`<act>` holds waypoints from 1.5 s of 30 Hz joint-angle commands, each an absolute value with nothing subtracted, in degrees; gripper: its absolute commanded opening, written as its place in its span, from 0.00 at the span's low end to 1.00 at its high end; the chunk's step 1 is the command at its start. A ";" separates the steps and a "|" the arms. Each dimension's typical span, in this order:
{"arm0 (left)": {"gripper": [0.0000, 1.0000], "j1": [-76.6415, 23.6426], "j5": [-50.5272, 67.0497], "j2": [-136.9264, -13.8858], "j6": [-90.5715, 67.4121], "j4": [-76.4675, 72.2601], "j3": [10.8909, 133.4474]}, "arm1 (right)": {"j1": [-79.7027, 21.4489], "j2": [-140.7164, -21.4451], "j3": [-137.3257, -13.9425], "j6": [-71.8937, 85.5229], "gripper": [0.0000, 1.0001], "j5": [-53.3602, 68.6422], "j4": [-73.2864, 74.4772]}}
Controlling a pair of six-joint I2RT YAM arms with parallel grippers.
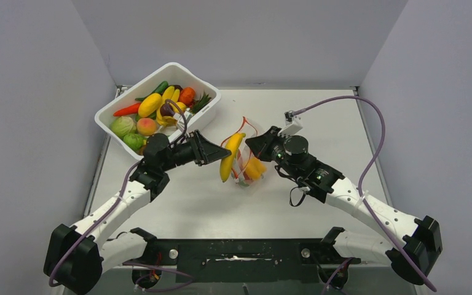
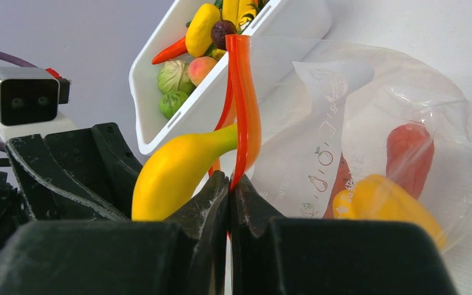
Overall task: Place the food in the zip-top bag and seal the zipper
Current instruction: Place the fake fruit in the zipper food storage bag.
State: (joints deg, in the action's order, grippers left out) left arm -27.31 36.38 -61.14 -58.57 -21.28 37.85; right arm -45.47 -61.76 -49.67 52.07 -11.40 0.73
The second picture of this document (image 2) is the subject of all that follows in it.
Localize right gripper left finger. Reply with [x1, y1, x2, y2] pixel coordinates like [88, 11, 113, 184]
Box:
[0, 171, 228, 294]

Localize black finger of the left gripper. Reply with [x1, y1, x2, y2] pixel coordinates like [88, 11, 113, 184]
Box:
[44, 122, 141, 218]

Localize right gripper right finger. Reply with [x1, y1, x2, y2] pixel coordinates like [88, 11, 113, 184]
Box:
[229, 178, 457, 294]

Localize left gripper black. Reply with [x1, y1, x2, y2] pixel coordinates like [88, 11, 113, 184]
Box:
[0, 134, 128, 251]

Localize yellow bell pepper toy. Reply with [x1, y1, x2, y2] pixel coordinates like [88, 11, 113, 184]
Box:
[332, 174, 447, 250]

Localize clear zip bag red zipper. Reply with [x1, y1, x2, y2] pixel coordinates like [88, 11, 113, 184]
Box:
[207, 34, 472, 255]

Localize yellow mango toy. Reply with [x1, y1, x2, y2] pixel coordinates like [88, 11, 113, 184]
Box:
[185, 3, 221, 58]

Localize dark purple plum toy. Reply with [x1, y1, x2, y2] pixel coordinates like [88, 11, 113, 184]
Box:
[211, 20, 237, 50]

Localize white plastic bin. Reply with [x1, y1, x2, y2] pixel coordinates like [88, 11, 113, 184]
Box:
[128, 1, 332, 155]

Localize green cabbage toy lower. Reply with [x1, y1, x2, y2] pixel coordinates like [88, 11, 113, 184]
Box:
[159, 90, 189, 119]

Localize green cabbage toy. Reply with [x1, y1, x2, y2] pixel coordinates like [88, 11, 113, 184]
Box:
[159, 90, 189, 119]
[157, 60, 196, 95]

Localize green cabbage toy upper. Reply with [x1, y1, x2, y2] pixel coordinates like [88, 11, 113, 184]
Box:
[157, 60, 196, 95]

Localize peach toy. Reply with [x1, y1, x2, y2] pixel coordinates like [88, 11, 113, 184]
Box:
[188, 56, 218, 87]

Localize orange carrot toy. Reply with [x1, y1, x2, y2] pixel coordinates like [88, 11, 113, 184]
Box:
[151, 36, 188, 65]

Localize yellow banana bunch toy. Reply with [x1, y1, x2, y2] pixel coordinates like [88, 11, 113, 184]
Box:
[221, 0, 268, 33]

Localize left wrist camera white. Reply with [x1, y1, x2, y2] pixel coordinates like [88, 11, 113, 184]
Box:
[0, 66, 77, 142]

